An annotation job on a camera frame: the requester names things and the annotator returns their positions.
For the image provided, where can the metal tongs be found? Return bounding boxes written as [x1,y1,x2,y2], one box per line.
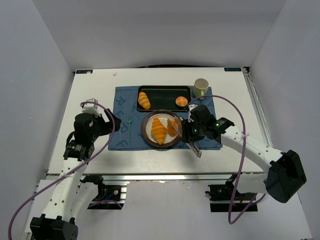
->
[167,116,202,158]

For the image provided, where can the orange sugared bun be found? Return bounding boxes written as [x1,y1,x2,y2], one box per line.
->
[167,118,178,137]

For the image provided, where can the orange striped croissant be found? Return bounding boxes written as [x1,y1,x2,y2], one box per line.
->
[151,118,167,145]

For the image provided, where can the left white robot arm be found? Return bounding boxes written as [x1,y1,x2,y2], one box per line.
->
[29,103,121,240]

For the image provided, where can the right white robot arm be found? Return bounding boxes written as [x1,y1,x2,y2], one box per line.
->
[181,105,307,203]

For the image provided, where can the teal plastic fork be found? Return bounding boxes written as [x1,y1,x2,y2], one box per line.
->
[127,116,132,145]

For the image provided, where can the blue letter-print placemat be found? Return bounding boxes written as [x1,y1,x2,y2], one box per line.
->
[107,85,223,152]

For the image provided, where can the pale round bun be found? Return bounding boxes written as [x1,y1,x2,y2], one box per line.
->
[175,96,188,107]

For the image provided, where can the dark rimmed white plate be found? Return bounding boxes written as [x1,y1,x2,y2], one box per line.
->
[140,110,181,148]

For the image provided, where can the pale striped croissant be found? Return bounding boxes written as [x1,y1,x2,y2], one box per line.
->
[138,91,151,110]

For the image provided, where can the light green mug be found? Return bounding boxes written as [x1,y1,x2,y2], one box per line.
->
[193,78,209,100]

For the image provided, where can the black rectangular tray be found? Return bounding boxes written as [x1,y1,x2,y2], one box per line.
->
[136,85,192,112]

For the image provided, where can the left blue table label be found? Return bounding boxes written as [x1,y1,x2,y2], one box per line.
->
[75,69,93,75]

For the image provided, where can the blue table label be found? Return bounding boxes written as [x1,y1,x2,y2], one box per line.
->
[223,67,242,72]
[75,69,93,75]

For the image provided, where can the right blue table label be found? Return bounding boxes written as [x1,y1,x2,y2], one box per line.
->
[223,67,242,72]

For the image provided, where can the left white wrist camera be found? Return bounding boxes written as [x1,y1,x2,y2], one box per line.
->
[80,98,100,117]

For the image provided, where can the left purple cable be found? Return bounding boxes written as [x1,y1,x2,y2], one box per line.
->
[7,100,116,240]

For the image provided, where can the aluminium table side rail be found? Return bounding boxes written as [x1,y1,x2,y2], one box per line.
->
[242,66,274,147]

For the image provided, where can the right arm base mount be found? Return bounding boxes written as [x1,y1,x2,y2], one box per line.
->
[205,173,254,213]

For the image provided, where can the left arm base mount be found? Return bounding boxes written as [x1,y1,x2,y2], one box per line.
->
[78,175,127,210]

